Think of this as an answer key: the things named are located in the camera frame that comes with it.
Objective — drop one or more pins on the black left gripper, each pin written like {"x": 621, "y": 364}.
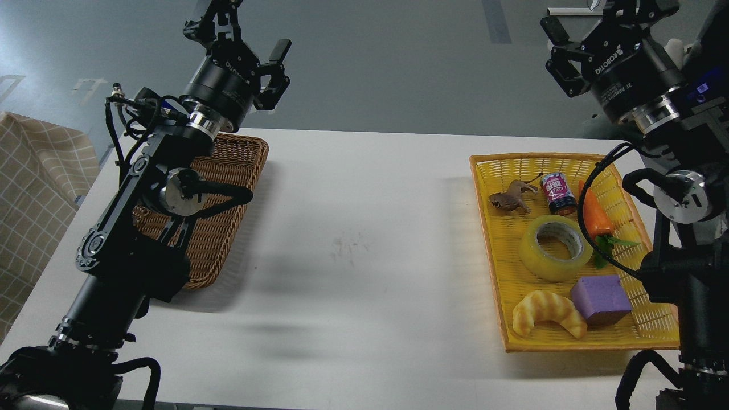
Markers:
{"x": 229, "y": 78}

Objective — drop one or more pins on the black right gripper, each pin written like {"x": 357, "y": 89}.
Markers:
{"x": 621, "y": 64}

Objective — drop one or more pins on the yellow tape roll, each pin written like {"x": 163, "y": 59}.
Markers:
{"x": 552, "y": 248}

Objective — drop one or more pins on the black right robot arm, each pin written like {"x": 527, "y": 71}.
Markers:
{"x": 680, "y": 107}

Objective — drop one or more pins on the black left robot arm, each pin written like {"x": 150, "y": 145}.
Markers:
{"x": 137, "y": 249}

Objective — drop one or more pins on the white stand base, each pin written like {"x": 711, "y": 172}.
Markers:
{"x": 573, "y": 11}

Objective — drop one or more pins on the small purple drink can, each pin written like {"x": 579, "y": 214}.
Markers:
{"x": 560, "y": 199}

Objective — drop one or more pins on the orange toy carrot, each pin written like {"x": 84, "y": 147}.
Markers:
{"x": 599, "y": 225}

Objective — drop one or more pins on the brown toy frog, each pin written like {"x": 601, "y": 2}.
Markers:
{"x": 512, "y": 199}

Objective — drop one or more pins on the yellow plastic basket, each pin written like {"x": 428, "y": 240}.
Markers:
{"x": 648, "y": 325}

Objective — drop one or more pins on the beige checkered cloth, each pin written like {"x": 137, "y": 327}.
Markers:
{"x": 45, "y": 170}

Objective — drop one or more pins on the purple foam block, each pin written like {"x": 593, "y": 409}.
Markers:
{"x": 600, "y": 300}

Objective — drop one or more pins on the toy croissant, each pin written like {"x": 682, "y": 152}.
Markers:
{"x": 543, "y": 305}

